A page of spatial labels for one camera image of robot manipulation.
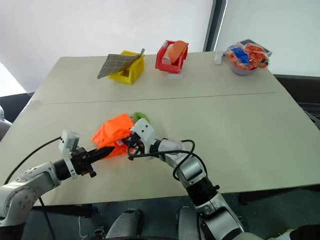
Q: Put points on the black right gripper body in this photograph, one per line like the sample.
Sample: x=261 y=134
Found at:
x=136 y=145

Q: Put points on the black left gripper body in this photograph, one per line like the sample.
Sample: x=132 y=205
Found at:
x=81 y=161

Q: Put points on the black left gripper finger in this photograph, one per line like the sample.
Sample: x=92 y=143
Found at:
x=101 y=151
x=100 y=156

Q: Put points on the orange fabric pouch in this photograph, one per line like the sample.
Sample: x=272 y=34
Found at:
x=110 y=130

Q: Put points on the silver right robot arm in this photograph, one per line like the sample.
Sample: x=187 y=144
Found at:
x=192 y=170

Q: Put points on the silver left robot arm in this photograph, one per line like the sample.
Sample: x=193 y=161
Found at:
x=25 y=190

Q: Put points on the green fuzzy object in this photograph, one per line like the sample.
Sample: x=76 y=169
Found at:
x=141 y=116

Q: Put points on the black bar under table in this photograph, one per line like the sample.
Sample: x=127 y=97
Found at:
x=67 y=210

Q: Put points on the yellow plastic bin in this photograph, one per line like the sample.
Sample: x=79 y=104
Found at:
x=130 y=72

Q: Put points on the dark rounded shape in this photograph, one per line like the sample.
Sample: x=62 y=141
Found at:
x=125 y=225

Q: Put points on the grey checked cloth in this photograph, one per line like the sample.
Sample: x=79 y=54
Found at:
x=116 y=63

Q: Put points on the white flat block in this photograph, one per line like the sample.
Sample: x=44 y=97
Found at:
x=175 y=75

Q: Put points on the red plastic bin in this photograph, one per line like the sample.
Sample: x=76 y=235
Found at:
x=166 y=66

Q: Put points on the grey rounded object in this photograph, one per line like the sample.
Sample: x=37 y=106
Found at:
x=3 y=125

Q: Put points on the white cylindrical bottle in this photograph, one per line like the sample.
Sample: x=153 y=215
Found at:
x=167 y=56

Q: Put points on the small white container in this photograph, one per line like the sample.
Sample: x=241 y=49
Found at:
x=218 y=58

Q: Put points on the grey bowl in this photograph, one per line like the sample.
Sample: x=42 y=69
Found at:
x=241 y=71

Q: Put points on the small orange snack packet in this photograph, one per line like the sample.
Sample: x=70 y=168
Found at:
x=231 y=56

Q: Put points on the blue snack packet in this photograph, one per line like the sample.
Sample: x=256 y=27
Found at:
x=240 y=55

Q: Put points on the large orange snack packet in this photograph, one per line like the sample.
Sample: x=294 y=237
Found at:
x=256 y=56

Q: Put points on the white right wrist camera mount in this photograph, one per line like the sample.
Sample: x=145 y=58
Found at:
x=145 y=131

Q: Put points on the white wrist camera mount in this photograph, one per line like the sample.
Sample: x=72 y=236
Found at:
x=145 y=131
x=68 y=140

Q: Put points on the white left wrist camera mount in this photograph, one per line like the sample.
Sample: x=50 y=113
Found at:
x=68 y=140

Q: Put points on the dark window frame post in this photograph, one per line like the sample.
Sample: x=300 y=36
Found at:
x=215 y=25

